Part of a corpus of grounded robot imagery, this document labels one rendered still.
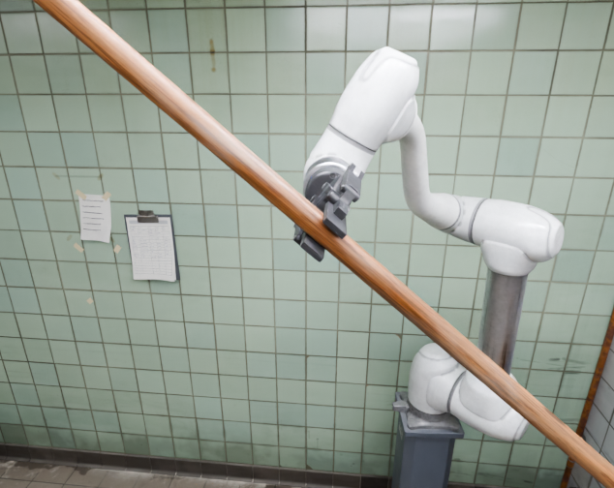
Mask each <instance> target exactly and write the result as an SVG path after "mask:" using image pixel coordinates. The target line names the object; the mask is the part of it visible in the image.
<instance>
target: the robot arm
mask: <svg viewBox="0 0 614 488"><path fill-rule="evenodd" d="M418 79H419V67H418V66H417V63H416V61H415V59H413V58H412V57H410V56H408V55H406V54H404V53H401V52H399V51H397V50H395V49H393V48H390V47H384V48H382V49H378V50H376V51H375V52H373V53H372V54H371V55H370V56H369V57H368V58H367V59H366V60H365V61H364V62H363V63H362V64H361V66H360V67H359V68H358V70H357V71H356V72H355V74H354V75H353V77H352V79H351V81H350V82H349V84H348V85H347V87H346V89H345V91H344V92H343V94H342V96H341V98H340V100H339V102H338V104H337V106H336V108H335V110H334V113H333V115H332V118H331V120H330V122H329V124H328V126H327V127H326V129H325V131H324V133H323V134H322V137H321V138H320V140H319V141H318V143H317V144H316V146H315V147H314V149H313V150H312V152H311V154H310V158H309V159H308V161H307V163H306V165H305V168H304V172H303V194H304V197H305V198H306V199H308V200H309V201H310V202H311V203H312V204H313V205H314V206H316V207H317V208H318V209H319V210H320V211H321V212H322V213H323V218H322V222H323V223H324V224H325V225H326V226H327V227H329V228H330V229H331V230H332V231H333V232H334V233H336V234H337V235H338V236H339V237H340V238H341V239H343V238H344V237H345V236H346V235H347V220H346V216H347V215H348V213H349V211H350V209H351V207H350V205H351V203H352V202H356V201H358V200H359V198H360V192H361V180H362V178H363V177H364V174H365V171H366V169H367V168H368V166H369V164H370V162H371V160H372V159H373V157H374V155H375V153H376V151H377V150H378V149H379V147H380V146H381V144H386V143H390V142H394V141H397V140H399V144H400V154H401V168H402V181H403V192H404V197H405V201H406V203H407V205H408V207H409V208H410V210H411V211H412V212H413V213H414V214H415V215H416V216H417V217H418V218H420V219H421V220H423V221H424V222H426V223H427V224H428V225H429V226H430V227H432V228H434V229H437V230H439V231H441V232H444V233H448V234H451V235H452V236H454V237H457V238H459V239H461V240H464V241H466V242H469V243H472V244H475V245H477V246H480V250H481V252H482V255H483V260H484V262H485V264H486V266H487V275H486V283H485V291H484V297H483V305H482V313H481V321H480V329H479V335H478V343H477V348H478V349H479V350H481V351H482V352H483V353H484V354H485V355H487V356H488V357H489V358H490V359H491V360H492V361H493V362H495V363H496V364H497V365H498V366H499V367H500V368H501V369H503V370H504V371H505V372H506V373H507V374H508V375H510V376H511V377H512V378H513V379H514V380H515V381H517V380H516V378H515V377H514V376H513V374H512V373H511V372H510V371H511V365H512V360H513V355H514V349H515V343H516V338H517V332H518V326H519V322H520V319H521V313H522V307H523V301H524V296H525V290H526V285H527V280H528V274H529V273H530V272H532V271H533V270H534V269H535V267H536V266H537V263H538V262H545V261H548V260H551V259H553V258H554V257H555V256H556V255H557V254H558V253H559V251H560V250H561V247H562V244H563V241H564V233H565V232H564V227H563V224H562V223H561V222H560V221H559V220H558V219H557V218H556V217H554V216H553V215H551V214H549V213H548V212H546V211H544V210H542V209H539V208H536V207H534V206H531V205H528V204H523V203H519V202H514V201H509V200H503V199H491V198H475V197H465V196H463V197H459V196H456V195H450V194H445V193H441V194H432V193H430V190H429V179H428V164H427V149H426V137H425V132H424V128H423V125H422V123H421V121H420V119H419V117H418V116H417V104H416V100H415V95H414V92H415V90H416V88H417V86H418ZM293 227H294V228H295V231H294V237H293V241H294V242H296V243H297V244H298V245H299V246H300V247H301V248H302V249H303V250H304V251H305V252H307V253H308V254H309V255H310V256H311V257H313V258H314V259H315V260H316V261H318V262H321V261H322V260H323V258H324V251H325V248H324V247H323V246H321V245H320V244H319V243H318V242H317V241H315V240H314V239H313V238H312V237H311V236H310V235H308V234H307V233H306V232H305V231H304V230H303V229H301V228H300V227H299V226H298V225H296V224H294V226H293ZM399 397H400V399H401V400H402V401H397V402H393V403H392V406H393V407H392V409H393V410H394V411H396V412H404V413H405V414H406V417H407V427H408V429H410V430H416V429H442V430H451V431H459V428H460V425H459V423H458V422H457V421H456V419H455V417H454V416H456V417H457V418H458V419H460V420H461V421H463V422H464V423H466V424H468V425H469V426H471V427H473V428H475V429H476V430H478V431H479V432H481V433H483V434H485V435H487V436H489V437H492V438H495V439H498V440H503V441H509V442H513V441H518V440H520V439H521V438H522V437H523V435H524V434H525V432H526V430H527V428H528V426H529V424H530V423H529V422H528V421H527V420H526V419H525V418H524V417H522V416H521V415H520V414H519V413H518V412H516V411H515V410H514V409H513V408H512V407H510V406H509V405H508V404H507V403H506V402H505V401H503V400H502V399H501V398H500V397H499V396H498V395H496V394H495V393H494V392H493V391H492V390H490V389H489V388H488V387H487V386H486V385H485V384H483V383H482V382H481V381H480V380H479V379H477V378H476V377H475V376H474V375H473V374H471V373H470V372H469V371H468V370H467V369H466V368H464V367H463V366H462V365H461V364H460V363H459V362H457V361H456V360H455V359H454V358H453V357H451V356H450V355H449V354H448V353H447V352H446V351H444V350H443V349H442V348H441V347H440V346H438V345H437V344H436V343H432V344H427V345H425V346H424V347H423V348H421V349H420V351H419V352H418V353H417V354H416V355H415V356H414V360H413V362H412V365H411V369H410V374H409V383H408V392H406V391H401V392H400V394H399Z"/></svg>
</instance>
